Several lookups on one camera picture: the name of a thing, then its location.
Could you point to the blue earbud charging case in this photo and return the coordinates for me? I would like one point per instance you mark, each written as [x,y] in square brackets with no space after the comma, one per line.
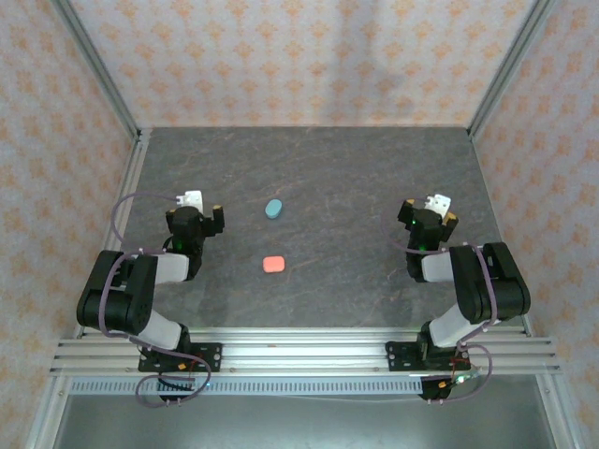
[273,209]

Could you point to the coral earbud charging case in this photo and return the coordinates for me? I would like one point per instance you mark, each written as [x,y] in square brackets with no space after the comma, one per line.
[273,264]

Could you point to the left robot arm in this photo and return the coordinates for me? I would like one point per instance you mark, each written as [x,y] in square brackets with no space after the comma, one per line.
[117,299]

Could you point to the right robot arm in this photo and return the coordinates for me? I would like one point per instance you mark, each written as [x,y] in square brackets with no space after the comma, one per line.
[491,290]

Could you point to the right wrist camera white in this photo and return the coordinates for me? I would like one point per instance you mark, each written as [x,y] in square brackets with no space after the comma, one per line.
[440,202]

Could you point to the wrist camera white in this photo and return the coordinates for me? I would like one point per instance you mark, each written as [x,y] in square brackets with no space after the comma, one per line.
[440,202]
[192,197]

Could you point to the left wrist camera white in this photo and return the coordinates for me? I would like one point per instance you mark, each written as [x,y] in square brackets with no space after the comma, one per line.
[192,197]

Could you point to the aluminium frame side rail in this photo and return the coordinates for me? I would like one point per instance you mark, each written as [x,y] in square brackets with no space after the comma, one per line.
[133,173]

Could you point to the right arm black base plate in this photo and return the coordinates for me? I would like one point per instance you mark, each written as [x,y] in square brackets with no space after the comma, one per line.
[398,357]

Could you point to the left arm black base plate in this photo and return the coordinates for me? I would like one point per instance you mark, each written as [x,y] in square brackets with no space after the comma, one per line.
[210,356]

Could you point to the aluminium frame post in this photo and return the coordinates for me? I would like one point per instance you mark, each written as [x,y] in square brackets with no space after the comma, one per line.
[504,70]
[101,70]

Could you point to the aluminium mounting rail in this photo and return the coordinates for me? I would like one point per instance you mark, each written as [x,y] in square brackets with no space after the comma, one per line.
[304,355]

